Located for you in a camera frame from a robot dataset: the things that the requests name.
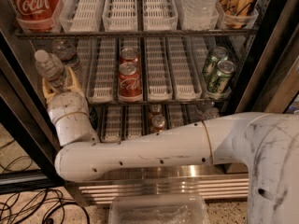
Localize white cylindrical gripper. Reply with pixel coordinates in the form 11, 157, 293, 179
42, 67, 99, 147

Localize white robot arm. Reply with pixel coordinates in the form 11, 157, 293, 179
48, 69, 299, 224

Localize large red cola bottle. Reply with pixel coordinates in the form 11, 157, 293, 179
12, 0, 63, 33

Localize stainless steel fridge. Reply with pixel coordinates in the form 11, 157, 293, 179
0, 0, 299, 207

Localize bottom shelf water bottle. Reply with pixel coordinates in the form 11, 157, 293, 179
196, 102, 220, 120

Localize large clear water bottle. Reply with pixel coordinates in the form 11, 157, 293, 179
182, 0, 219, 31

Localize front red cola can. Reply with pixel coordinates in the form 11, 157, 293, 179
118, 62, 142, 99

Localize red cola can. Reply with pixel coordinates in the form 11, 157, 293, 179
120, 48, 139, 64
118, 62, 142, 99

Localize rear red cola can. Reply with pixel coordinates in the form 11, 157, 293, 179
120, 48, 139, 64

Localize rear orange soda can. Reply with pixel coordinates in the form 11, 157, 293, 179
149, 104, 163, 116

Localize orange soda can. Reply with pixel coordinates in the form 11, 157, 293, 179
150, 115, 165, 133
149, 104, 163, 116

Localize front orange soda can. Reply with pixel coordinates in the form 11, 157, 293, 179
150, 115, 165, 133

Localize clear plastic floor bin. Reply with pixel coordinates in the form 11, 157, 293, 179
108, 194, 210, 224

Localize front green soda can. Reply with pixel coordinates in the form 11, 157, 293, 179
207, 61, 236, 93

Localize green soda can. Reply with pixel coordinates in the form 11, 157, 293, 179
202, 47, 229, 81
207, 61, 236, 93

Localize rear green soda can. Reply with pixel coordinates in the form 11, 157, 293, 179
202, 47, 229, 81

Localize black floor cables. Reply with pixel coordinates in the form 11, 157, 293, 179
0, 138, 91, 224

